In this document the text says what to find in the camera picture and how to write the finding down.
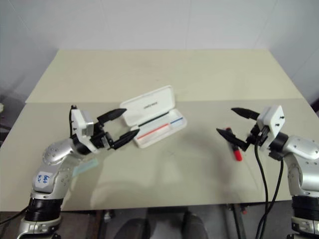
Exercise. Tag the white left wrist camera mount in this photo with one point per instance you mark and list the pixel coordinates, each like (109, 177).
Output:
(79, 122)

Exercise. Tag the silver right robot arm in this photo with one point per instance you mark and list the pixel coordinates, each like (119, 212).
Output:
(301, 149)

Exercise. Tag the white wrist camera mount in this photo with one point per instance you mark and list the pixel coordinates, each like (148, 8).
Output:
(274, 119)
(79, 122)

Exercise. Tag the metal table leg frame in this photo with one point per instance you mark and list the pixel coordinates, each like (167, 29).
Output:
(235, 221)
(107, 219)

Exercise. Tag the dark rounded shape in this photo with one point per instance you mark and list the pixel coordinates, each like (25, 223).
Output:
(194, 226)

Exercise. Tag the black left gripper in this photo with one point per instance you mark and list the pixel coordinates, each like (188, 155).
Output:
(99, 138)

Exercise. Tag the white handwritten label sticker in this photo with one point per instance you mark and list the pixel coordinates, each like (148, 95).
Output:
(43, 180)

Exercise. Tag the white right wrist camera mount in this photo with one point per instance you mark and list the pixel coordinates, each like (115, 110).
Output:
(274, 119)

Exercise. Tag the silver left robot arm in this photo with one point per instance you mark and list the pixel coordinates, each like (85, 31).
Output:
(53, 154)

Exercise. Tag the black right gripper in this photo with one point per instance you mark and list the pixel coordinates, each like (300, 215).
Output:
(253, 137)

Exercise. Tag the small red object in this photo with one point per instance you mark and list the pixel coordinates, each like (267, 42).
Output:
(245, 211)

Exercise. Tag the white plastic pencil case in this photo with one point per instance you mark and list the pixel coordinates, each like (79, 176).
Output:
(159, 97)

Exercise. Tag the black pen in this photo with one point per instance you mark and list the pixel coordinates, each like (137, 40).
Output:
(153, 119)

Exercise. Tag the pale blue ruler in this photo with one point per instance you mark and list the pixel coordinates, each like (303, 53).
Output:
(87, 166)

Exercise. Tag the red marker pen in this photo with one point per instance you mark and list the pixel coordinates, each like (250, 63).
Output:
(238, 154)

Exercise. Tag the blue pen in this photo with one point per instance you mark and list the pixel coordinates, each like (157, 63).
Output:
(177, 120)

